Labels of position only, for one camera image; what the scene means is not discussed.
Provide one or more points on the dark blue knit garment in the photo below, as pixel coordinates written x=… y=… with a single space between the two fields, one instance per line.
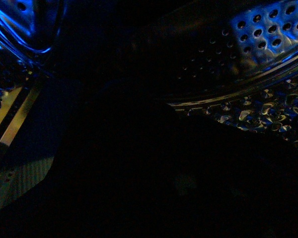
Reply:
x=151 y=178

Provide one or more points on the stainless steel washer drum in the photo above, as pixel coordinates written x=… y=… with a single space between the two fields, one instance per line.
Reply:
x=99 y=86

